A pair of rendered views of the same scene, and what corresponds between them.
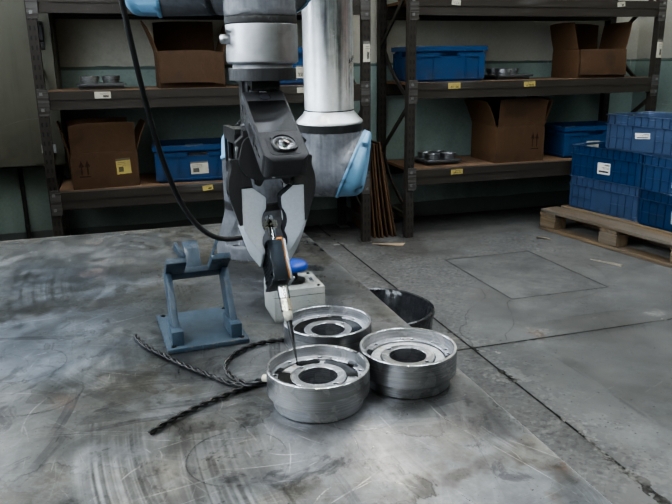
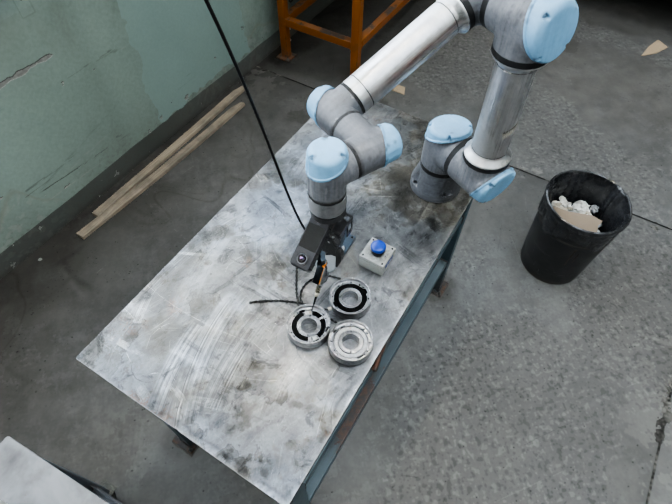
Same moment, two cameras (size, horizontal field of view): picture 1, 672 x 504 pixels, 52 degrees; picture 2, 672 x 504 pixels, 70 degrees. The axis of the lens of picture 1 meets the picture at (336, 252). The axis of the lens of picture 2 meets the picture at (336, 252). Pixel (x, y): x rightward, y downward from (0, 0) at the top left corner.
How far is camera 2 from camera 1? 0.91 m
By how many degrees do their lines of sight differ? 54
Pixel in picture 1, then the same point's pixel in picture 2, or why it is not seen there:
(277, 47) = (320, 213)
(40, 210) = not seen: outside the picture
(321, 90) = (478, 141)
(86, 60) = not seen: outside the picture
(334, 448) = (284, 358)
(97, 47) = not seen: outside the picture
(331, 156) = (468, 179)
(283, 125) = (311, 246)
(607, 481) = (643, 397)
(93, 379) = (266, 253)
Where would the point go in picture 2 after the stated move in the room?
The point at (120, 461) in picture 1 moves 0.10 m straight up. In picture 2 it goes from (232, 309) to (225, 288)
